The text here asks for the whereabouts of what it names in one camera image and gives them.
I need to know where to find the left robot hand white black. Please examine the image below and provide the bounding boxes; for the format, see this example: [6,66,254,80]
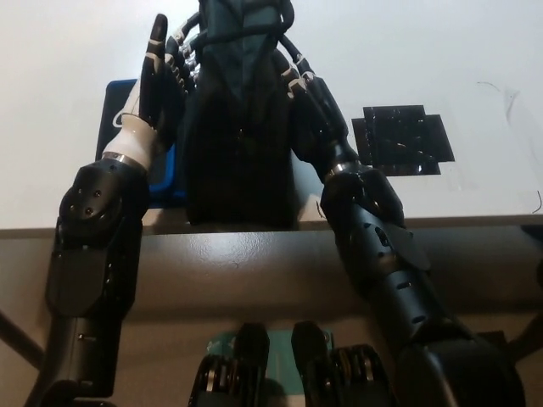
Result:
[101,12,204,169]

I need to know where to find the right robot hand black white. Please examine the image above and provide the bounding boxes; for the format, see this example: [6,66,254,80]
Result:
[275,0,362,177]

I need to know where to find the dark green fabric lunch bag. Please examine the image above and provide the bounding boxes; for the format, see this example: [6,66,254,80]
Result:
[184,0,300,232]

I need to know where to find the black notebook case, blue trim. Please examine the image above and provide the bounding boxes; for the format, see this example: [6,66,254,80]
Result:
[96,78,190,209]

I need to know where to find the clear plastic packet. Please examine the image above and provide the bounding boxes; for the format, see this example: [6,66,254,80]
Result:
[350,103,456,176]

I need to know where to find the robot legs and feet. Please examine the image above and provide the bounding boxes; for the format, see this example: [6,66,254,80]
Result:
[193,321,400,407]

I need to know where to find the black diagonal table leg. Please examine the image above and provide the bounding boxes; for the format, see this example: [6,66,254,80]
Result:
[0,308,47,361]
[507,311,543,355]

